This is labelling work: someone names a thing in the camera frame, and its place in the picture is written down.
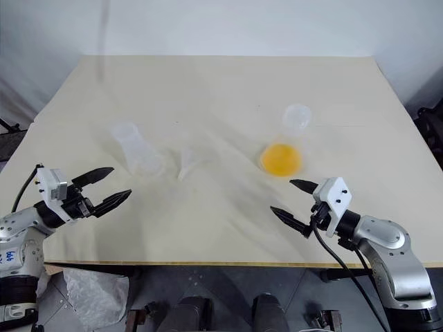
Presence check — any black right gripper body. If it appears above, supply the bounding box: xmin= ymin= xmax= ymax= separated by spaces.
xmin=303 ymin=201 xmax=335 ymax=240

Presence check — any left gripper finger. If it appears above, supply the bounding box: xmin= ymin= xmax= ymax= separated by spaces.
xmin=90 ymin=188 xmax=133 ymax=219
xmin=71 ymin=167 xmax=116 ymax=190

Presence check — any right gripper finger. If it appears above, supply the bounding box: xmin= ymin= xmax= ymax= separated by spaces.
xmin=289 ymin=178 xmax=318 ymax=196
xmin=269 ymin=205 xmax=311 ymax=238

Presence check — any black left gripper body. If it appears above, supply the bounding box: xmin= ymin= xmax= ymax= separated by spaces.
xmin=62 ymin=184 xmax=96 ymax=221

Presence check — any large clear plastic bottle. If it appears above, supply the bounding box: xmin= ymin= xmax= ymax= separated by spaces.
xmin=258 ymin=102 xmax=313 ymax=178

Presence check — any clear plastic measuring cylinder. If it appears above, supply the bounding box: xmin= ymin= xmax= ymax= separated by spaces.
xmin=109 ymin=120 xmax=164 ymax=176

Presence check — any clear plastic funnel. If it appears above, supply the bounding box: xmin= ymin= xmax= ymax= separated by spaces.
xmin=174 ymin=143 xmax=205 ymax=181

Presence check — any black stand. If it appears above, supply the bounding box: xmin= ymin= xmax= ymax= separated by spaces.
xmin=0 ymin=116 xmax=30 ymax=162

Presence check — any crumpled clear plastic bag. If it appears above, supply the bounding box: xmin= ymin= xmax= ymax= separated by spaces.
xmin=62 ymin=268 xmax=129 ymax=331

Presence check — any dark rounded shape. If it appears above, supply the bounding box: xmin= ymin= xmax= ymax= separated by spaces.
xmin=251 ymin=292 xmax=290 ymax=332
xmin=169 ymin=293 xmax=214 ymax=332

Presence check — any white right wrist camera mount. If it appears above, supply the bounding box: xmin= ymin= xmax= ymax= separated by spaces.
xmin=312 ymin=176 xmax=354 ymax=239

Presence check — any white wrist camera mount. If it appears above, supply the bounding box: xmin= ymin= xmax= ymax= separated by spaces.
xmin=35 ymin=167 xmax=74 ymax=222
xmin=312 ymin=176 xmax=354 ymax=239

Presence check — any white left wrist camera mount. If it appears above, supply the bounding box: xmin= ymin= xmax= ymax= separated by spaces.
xmin=35 ymin=167 xmax=74 ymax=222

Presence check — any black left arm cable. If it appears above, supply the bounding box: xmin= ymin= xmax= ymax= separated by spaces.
xmin=11 ymin=163 xmax=41 ymax=212

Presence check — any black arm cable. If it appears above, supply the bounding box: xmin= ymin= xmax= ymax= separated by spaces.
xmin=309 ymin=212 xmax=392 ymax=332
xmin=11 ymin=163 xmax=41 ymax=212

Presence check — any black table frame bar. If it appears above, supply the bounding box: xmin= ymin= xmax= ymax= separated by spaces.
xmin=320 ymin=266 xmax=377 ymax=284

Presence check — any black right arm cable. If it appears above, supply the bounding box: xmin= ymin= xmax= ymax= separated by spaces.
xmin=309 ymin=212 xmax=392 ymax=332

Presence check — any rusty metal bracket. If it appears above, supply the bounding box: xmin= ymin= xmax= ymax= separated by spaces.
xmin=127 ymin=300 xmax=156 ymax=329
xmin=311 ymin=304 xmax=342 ymax=332

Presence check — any black machine frame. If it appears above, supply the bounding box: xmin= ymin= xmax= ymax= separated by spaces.
xmin=413 ymin=105 xmax=443 ymax=170

